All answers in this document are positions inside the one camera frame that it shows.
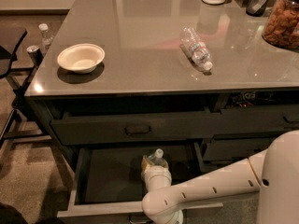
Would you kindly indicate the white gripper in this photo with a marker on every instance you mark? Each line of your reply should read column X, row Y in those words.
column 154, row 172

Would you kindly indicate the clear blue-label water bottle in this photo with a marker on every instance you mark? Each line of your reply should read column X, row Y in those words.
column 157, row 157

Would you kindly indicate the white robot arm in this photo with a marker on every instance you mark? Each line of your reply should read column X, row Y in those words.
column 272, row 173

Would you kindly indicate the dark top left drawer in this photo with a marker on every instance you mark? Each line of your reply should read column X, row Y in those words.
column 80, row 130

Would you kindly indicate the dark drawer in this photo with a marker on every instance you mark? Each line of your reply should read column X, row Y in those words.
column 261, row 118
column 80, row 130
column 210, row 166
column 232, row 149

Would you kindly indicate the open middle drawer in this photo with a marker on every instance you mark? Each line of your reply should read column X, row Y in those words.
column 108, row 188

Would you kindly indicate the dark right bottom drawer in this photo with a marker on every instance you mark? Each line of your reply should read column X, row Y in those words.
column 210, row 166

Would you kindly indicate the dark right middle drawer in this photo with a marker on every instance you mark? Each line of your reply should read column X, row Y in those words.
column 232, row 149

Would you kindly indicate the crushed clear plastic bottle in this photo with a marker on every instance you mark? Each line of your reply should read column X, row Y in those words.
column 196, row 49

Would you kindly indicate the dark top right drawer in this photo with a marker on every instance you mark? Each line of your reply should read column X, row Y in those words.
column 261, row 118

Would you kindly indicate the small bottle on chair side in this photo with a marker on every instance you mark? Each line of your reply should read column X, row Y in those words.
column 46, row 34

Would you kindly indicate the white paper bowl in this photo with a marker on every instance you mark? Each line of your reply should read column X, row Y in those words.
column 81, row 58

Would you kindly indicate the dark chair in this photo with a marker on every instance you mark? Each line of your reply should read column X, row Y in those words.
column 19, row 79

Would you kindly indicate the metal soda can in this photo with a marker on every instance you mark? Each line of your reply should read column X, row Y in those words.
column 35, row 54

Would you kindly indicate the jar of snacks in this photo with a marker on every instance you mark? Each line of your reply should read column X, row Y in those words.
column 282, row 27

